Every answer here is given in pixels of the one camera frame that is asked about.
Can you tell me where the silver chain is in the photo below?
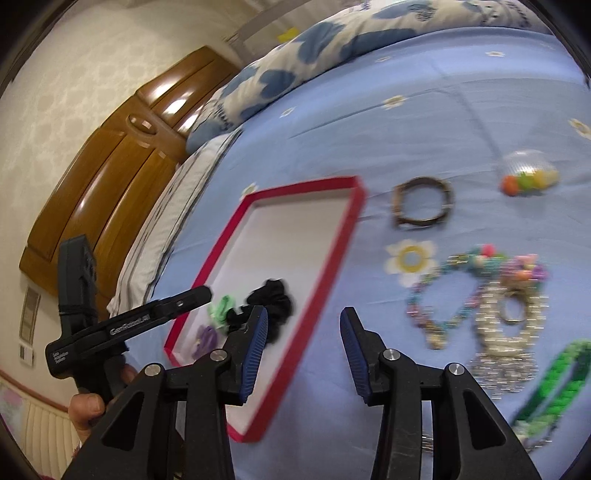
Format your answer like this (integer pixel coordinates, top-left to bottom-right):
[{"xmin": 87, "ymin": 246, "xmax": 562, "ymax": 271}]
[{"xmin": 466, "ymin": 351, "xmax": 541, "ymax": 398}]

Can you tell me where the coloured bead hair clip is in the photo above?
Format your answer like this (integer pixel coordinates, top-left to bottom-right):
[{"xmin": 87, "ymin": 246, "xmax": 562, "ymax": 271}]
[{"xmin": 501, "ymin": 253, "xmax": 550, "ymax": 289}]

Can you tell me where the blue heart print duvet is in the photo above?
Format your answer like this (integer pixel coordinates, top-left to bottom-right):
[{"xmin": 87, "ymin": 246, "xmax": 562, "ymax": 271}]
[{"xmin": 185, "ymin": 0, "xmax": 555, "ymax": 153}]

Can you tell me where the brown strap wristwatch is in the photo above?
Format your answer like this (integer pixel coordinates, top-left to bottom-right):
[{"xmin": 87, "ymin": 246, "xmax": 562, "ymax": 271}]
[{"xmin": 392, "ymin": 176, "xmax": 455, "ymax": 230}]

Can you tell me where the blue floral bed sheet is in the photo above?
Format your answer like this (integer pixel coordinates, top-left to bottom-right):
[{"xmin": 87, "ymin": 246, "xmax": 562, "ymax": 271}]
[{"xmin": 139, "ymin": 32, "xmax": 591, "ymax": 480}]

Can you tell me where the black scrunchie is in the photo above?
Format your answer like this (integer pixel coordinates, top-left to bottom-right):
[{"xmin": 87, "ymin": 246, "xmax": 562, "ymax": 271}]
[{"xmin": 226, "ymin": 278, "xmax": 296, "ymax": 344}]

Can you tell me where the wooden headboard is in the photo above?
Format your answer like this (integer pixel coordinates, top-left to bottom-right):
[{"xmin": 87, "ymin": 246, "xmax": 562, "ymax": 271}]
[{"xmin": 18, "ymin": 46, "xmax": 241, "ymax": 319}]

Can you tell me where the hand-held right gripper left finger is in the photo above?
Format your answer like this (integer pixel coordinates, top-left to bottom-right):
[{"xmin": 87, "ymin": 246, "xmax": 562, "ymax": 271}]
[{"xmin": 62, "ymin": 305, "xmax": 269, "ymax": 480}]

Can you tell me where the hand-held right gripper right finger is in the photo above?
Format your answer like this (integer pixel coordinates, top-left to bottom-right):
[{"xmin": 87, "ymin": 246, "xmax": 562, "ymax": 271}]
[{"xmin": 339, "ymin": 307, "xmax": 543, "ymax": 480}]

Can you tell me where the white radiator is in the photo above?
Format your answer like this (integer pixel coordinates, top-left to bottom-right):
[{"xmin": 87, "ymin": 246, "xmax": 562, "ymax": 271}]
[{"xmin": 0, "ymin": 388, "xmax": 84, "ymax": 467}]

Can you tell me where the grey bed rail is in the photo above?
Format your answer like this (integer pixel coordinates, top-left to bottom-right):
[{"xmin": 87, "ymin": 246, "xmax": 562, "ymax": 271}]
[{"xmin": 226, "ymin": 0, "xmax": 324, "ymax": 58}]

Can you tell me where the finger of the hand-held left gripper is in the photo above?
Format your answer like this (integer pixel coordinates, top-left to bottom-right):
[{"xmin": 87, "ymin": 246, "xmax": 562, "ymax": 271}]
[{"xmin": 152, "ymin": 285, "xmax": 214, "ymax": 320}]

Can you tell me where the purple hair tie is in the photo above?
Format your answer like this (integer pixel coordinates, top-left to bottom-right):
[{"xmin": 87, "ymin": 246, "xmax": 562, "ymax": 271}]
[{"xmin": 189, "ymin": 324, "xmax": 221, "ymax": 361}]

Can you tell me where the person's left hand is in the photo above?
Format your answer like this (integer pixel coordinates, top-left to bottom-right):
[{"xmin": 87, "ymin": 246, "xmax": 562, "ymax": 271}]
[{"xmin": 67, "ymin": 364, "xmax": 139, "ymax": 446}]

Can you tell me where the green beaded hair tie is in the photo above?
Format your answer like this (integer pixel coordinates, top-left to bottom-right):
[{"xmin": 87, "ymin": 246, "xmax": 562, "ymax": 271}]
[{"xmin": 510, "ymin": 339, "xmax": 591, "ymax": 455}]

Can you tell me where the wall vent panel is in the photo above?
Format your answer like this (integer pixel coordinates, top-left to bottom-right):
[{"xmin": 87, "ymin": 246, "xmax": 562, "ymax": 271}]
[{"xmin": 20, "ymin": 286, "xmax": 42, "ymax": 344}]

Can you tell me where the grey striped pillow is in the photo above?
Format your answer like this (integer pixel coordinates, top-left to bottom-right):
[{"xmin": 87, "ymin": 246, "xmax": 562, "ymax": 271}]
[{"xmin": 106, "ymin": 129, "xmax": 243, "ymax": 319}]

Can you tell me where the red cardboard box tray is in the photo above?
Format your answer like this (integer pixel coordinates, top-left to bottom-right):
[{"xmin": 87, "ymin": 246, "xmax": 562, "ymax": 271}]
[{"xmin": 164, "ymin": 175, "xmax": 368, "ymax": 444}]

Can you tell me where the clear comb with coloured beads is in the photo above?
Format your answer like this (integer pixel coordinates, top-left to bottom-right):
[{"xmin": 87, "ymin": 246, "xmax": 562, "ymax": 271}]
[{"xmin": 499, "ymin": 150, "xmax": 560, "ymax": 197}]

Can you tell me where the pearl bracelet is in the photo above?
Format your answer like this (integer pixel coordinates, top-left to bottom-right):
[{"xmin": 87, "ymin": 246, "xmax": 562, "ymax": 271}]
[{"xmin": 475, "ymin": 286, "xmax": 548, "ymax": 358}]

